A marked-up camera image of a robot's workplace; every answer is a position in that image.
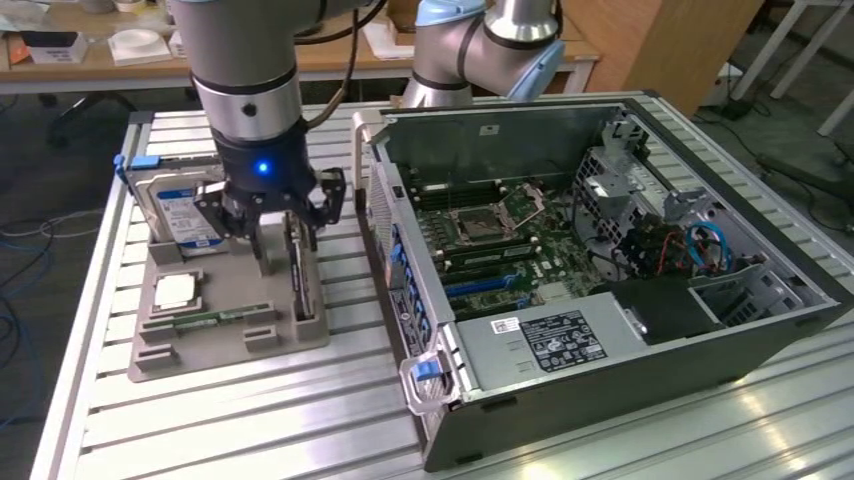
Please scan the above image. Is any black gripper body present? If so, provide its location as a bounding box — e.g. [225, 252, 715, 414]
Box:
[212, 119, 320, 211]

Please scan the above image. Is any black green graphics card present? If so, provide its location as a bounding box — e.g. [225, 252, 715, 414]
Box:
[282, 210, 320, 322]

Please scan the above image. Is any hard disk in blue caddy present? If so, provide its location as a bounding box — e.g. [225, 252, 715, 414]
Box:
[111, 153, 232, 259]

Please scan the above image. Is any silver CPU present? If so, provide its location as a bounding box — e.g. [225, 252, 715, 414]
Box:
[151, 273, 200, 310]

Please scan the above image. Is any CPU socket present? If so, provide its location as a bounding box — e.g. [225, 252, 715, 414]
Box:
[449, 202, 514, 246]

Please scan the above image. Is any green RAM stick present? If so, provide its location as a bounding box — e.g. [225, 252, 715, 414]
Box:
[142, 305, 272, 331]

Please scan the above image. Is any dark RAM stick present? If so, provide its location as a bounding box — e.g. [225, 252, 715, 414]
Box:
[442, 238, 540, 269]

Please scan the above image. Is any black chair base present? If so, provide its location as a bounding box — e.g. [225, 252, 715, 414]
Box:
[38, 92, 138, 149]

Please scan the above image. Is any blue expansion slot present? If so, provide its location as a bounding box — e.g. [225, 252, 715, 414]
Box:
[444, 276, 509, 297]

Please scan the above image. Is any grey parts rack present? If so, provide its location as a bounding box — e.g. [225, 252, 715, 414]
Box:
[125, 212, 332, 384]

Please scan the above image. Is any metal socket cover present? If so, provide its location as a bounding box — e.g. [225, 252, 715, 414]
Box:
[496, 182, 554, 234]

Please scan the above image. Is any white round dish box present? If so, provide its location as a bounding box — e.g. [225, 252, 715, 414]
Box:
[106, 28, 173, 67]

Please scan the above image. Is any wooden desk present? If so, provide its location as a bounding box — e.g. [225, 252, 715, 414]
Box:
[0, 0, 601, 96]

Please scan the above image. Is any white paper stack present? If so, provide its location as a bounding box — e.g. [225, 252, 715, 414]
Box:
[362, 19, 418, 61]

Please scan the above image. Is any green motherboard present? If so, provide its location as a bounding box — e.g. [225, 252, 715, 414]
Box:
[402, 167, 625, 321]

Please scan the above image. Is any grey power supply unit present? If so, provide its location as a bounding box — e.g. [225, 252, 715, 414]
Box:
[438, 292, 652, 391]

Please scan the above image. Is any tall metal disk bay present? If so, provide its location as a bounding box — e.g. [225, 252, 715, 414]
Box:
[570, 118, 676, 241]

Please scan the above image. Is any black open PC case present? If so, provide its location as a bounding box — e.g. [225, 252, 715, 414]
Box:
[350, 97, 843, 474]

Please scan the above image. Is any wooden cabinet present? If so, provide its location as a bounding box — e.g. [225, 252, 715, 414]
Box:
[585, 0, 765, 116]

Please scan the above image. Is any low metal disk bay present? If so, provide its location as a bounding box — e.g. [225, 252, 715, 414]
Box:
[685, 259, 805, 326]

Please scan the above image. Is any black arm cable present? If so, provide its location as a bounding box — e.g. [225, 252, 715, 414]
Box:
[292, 0, 392, 132]

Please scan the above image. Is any white floor cable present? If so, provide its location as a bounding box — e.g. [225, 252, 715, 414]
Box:
[0, 209, 101, 239]

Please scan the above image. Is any black wire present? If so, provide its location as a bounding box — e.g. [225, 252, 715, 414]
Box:
[569, 189, 629, 282]

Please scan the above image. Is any red wire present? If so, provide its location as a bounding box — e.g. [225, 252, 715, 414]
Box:
[649, 239, 688, 275]

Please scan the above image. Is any blue wire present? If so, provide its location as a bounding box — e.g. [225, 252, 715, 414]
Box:
[685, 222, 735, 274]

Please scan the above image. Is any white table frame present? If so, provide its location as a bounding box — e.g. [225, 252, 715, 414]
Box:
[729, 0, 854, 136]

